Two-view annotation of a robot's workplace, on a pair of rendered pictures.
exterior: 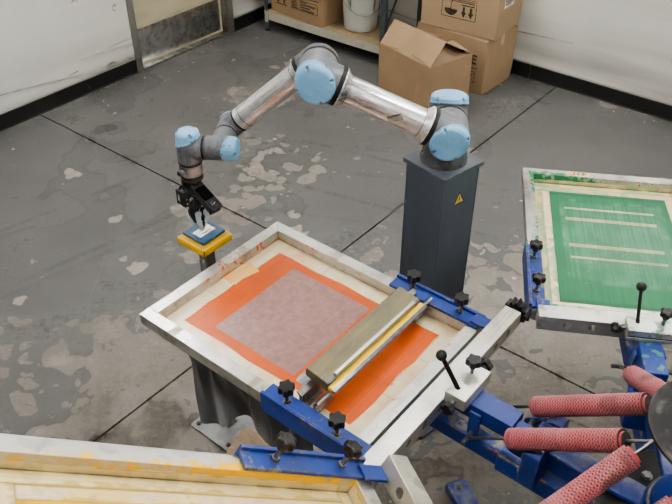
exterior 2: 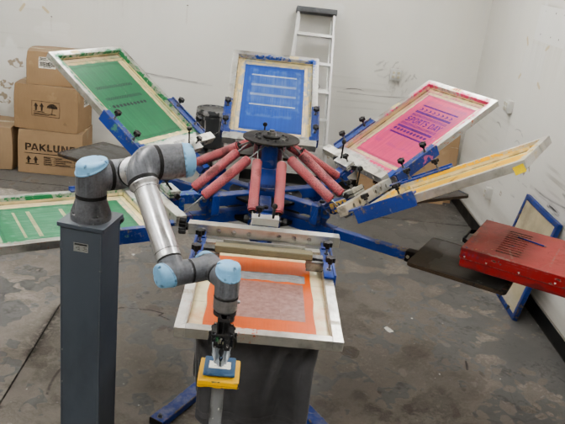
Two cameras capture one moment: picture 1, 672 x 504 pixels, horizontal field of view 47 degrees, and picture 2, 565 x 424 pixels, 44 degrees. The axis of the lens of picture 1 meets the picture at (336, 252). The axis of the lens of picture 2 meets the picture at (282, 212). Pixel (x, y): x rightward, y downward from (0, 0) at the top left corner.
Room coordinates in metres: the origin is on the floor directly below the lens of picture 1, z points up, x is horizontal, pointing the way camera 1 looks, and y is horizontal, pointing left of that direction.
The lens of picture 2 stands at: (3.21, 1.94, 2.22)
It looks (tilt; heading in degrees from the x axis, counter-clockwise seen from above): 20 degrees down; 228
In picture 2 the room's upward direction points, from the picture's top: 7 degrees clockwise
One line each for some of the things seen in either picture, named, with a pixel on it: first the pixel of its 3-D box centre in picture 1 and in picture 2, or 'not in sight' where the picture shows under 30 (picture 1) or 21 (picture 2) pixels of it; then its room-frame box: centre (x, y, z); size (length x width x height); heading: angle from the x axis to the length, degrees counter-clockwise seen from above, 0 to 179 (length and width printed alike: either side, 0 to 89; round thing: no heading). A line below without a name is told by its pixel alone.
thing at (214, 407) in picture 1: (251, 412); not in sight; (1.48, 0.24, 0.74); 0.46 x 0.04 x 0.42; 51
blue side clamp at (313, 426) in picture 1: (311, 424); (326, 267); (1.24, 0.06, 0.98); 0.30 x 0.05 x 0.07; 51
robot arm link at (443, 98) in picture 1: (448, 112); (93, 175); (2.13, -0.34, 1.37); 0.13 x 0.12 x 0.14; 175
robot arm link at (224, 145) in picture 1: (222, 145); (206, 267); (2.08, 0.35, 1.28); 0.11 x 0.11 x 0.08; 85
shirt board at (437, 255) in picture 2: not in sight; (378, 244); (0.70, -0.12, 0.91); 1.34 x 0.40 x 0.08; 111
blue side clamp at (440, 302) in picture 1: (435, 306); (197, 255); (1.67, -0.29, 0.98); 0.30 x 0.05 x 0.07; 51
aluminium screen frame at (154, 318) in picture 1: (310, 323); (261, 287); (1.61, 0.07, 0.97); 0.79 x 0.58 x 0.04; 51
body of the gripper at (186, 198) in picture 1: (192, 189); (223, 327); (2.07, 0.46, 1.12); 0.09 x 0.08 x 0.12; 51
